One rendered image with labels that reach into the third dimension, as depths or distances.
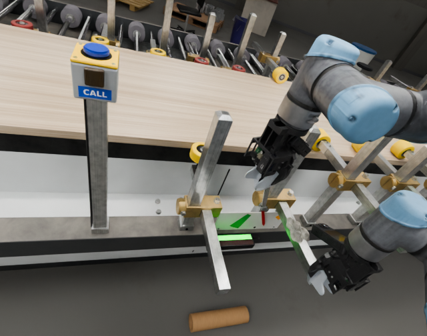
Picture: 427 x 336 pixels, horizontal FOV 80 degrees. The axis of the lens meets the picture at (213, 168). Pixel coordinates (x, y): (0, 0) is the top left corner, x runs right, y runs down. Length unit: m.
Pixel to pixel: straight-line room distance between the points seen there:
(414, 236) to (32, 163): 0.99
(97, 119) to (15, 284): 1.18
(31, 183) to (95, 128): 0.52
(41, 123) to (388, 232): 0.89
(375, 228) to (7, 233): 0.88
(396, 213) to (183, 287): 1.21
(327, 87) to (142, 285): 1.34
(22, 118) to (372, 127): 0.85
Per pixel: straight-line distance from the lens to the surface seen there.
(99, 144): 0.59
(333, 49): 0.46
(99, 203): 0.73
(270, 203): 0.85
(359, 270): 0.66
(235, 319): 1.50
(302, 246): 0.79
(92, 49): 0.49
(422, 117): 0.48
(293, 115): 0.50
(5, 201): 1.07
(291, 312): 1.74
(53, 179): 1.01
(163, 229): 0.86
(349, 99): 0.39
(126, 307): 1.49
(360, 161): 0.91
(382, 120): 0.40
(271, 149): 0.53
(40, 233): 0.87
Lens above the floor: 1.41
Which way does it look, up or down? 40 degrees down
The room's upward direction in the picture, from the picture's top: 21 degrees clockwise
